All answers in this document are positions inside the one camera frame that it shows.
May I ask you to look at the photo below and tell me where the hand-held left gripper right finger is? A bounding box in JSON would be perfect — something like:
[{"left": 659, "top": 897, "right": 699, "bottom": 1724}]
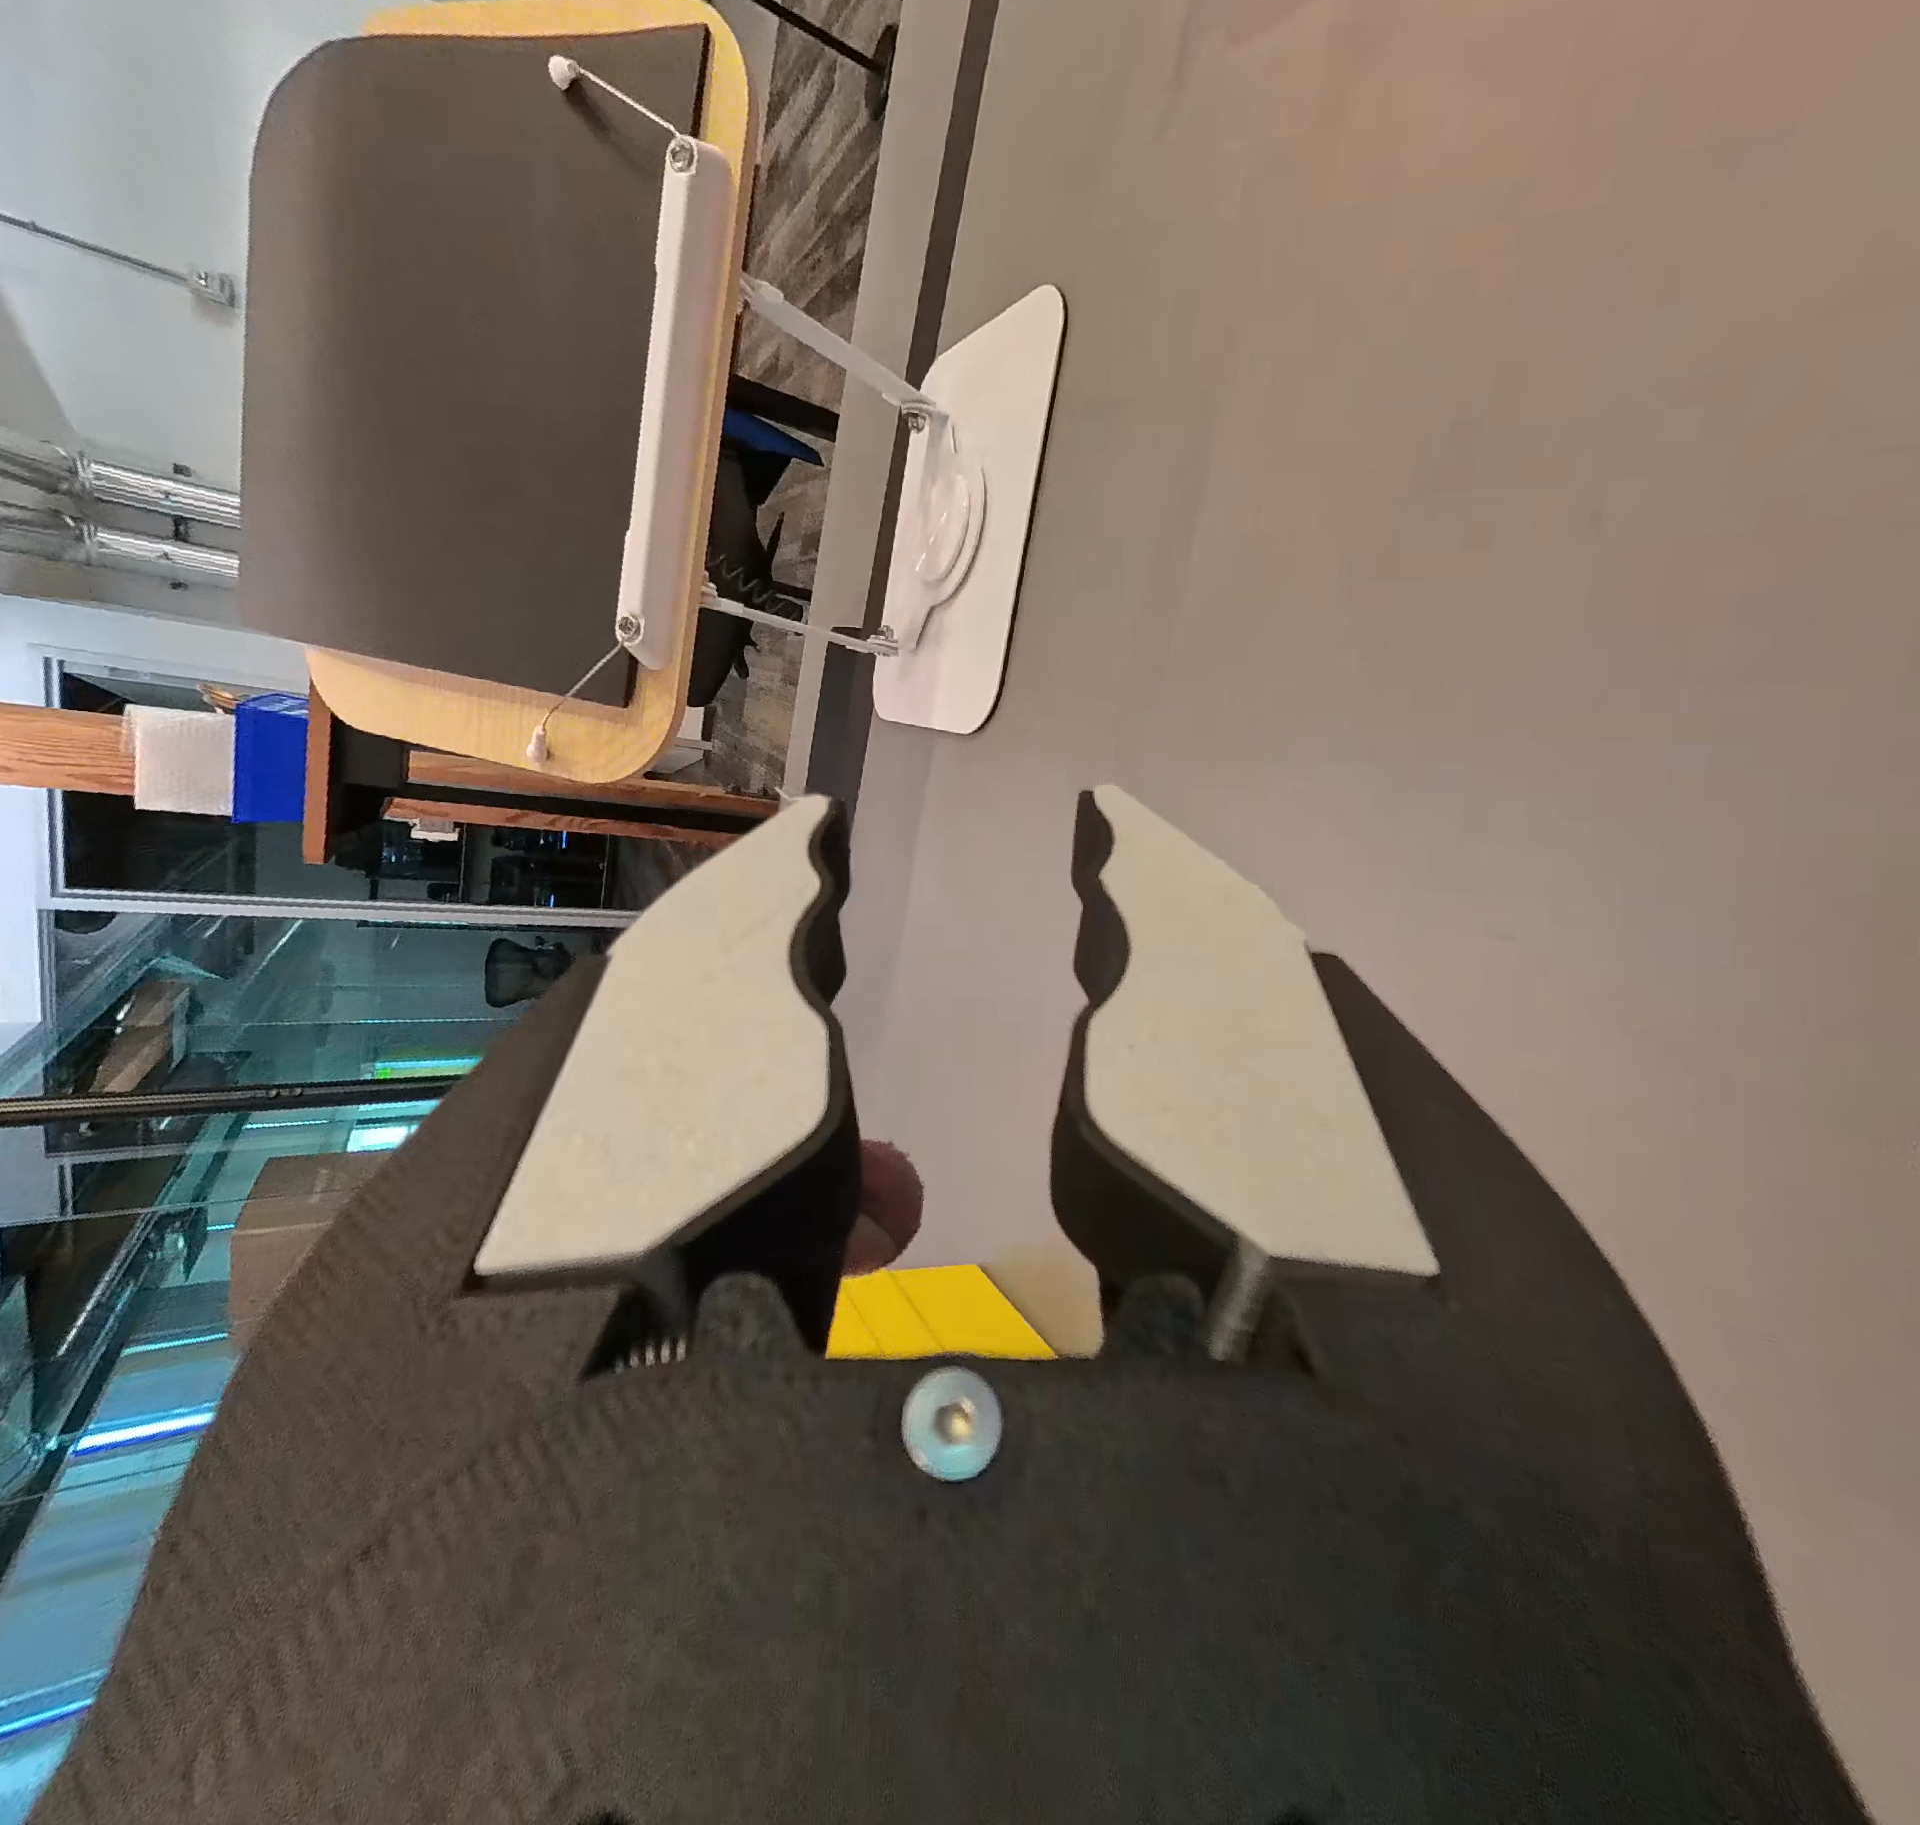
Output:
[{"left": 1057, "top": 785, "right": 1441, "bottom": 1318}]

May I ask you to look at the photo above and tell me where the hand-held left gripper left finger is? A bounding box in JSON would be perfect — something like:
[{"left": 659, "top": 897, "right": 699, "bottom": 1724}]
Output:
[{"left": 476, "top": 798, "right": 857, "bottom": 1295}]

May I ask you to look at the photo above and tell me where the yellow plastic bin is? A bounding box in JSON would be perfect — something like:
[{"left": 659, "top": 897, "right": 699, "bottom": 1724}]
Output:
[{"left": 825, "top": 1266, "right": 1058, "bottom": 1362}]

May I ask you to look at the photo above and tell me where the person's left hand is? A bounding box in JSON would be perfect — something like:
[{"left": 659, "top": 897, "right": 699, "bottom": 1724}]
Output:
[{"left": 854, "top": 1142, "right": 925, "bottom": 1272}]

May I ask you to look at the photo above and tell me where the black office chair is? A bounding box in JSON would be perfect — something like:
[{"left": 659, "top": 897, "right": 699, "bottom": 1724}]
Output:
[{"left": 479, "top": 937, "right": 578, "bottom": 1012}]

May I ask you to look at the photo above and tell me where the wooden beam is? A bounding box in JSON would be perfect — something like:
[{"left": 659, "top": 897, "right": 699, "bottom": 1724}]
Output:
[{"left": 0, "top": 700, "right": 788, "bottom": 845}]

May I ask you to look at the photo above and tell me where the blue box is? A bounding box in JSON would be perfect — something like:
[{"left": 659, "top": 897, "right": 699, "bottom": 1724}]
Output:
[{"left": 236, "top": 692, "right": 320, "bottom": 807}]

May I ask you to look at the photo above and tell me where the dark board with wooden rim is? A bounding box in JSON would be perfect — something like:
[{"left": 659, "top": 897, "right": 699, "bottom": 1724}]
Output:
[{"left": 240, "top": 0, "right": 752, "bottom": 787}]

